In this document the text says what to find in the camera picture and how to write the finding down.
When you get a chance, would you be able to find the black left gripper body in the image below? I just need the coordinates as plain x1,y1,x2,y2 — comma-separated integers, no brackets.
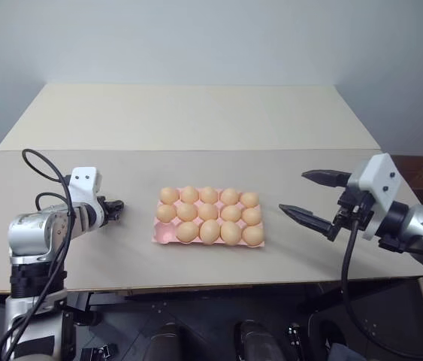
95,195,110,228

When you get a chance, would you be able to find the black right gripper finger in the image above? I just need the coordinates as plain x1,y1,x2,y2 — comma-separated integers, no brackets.
301,169,352,189
278,204,335,238

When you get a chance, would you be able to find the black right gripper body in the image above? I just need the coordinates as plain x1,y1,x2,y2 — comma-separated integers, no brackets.
326,187,376,242

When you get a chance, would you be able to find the tan egg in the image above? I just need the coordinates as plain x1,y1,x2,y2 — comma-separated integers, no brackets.
220,220,242,245
159,187,180,205
240,192,260,209
199,186,219,205
220,187,240,206
198,202,219,222
177,202,198,222
199,219,221,244
241,225,264,247
180,185,200,205
241,208,263,226
156,203,177,223
220,205,243,223
177,221,199,244

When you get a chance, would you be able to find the pink egg tray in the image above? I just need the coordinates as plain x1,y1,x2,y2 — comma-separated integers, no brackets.
151,187,266,250

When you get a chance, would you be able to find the brown cardboard box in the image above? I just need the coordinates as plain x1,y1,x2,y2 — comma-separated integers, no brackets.
390,154,423,207

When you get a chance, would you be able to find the black chair seat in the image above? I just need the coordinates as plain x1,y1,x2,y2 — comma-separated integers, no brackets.
307,310,351,361

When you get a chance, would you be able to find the dark rounded shape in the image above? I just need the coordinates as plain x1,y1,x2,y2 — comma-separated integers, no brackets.
145,322,182,361
233,319,283,361

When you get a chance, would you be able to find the black clamp with silver screws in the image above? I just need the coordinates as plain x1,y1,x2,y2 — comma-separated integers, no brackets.
80,341,119,361

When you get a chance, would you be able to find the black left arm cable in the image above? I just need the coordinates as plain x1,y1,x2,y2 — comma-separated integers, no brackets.
0,148,75,361

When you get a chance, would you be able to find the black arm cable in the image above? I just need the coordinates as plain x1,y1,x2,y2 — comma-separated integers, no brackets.
0,148,75,361
340,220,385,361

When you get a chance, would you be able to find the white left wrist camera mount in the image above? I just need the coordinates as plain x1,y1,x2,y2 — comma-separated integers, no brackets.
65,166,104,227

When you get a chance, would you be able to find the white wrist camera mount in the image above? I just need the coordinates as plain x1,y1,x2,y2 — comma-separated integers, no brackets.
65,166,104,227
345,153,402,241

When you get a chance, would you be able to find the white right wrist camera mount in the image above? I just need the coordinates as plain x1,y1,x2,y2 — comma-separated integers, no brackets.
345,153,402,241

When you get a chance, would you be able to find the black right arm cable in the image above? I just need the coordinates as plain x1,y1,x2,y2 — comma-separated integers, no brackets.
340,220,385,361

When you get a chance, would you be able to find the black table frame bracket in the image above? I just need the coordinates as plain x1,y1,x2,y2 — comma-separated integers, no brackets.
62,291,101,327

